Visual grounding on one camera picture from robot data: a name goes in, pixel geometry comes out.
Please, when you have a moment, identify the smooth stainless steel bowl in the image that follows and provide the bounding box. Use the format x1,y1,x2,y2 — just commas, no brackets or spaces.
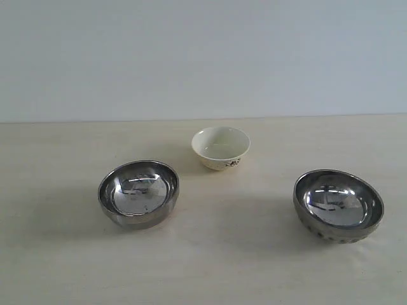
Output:
98,160,180,230

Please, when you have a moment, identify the cream ceramic floral bowl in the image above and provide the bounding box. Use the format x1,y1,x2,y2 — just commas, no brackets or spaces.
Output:
191,126,251,171

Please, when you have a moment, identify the dimpled stainless steel bowl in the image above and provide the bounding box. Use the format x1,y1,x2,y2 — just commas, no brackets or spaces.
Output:
293,169,384,244

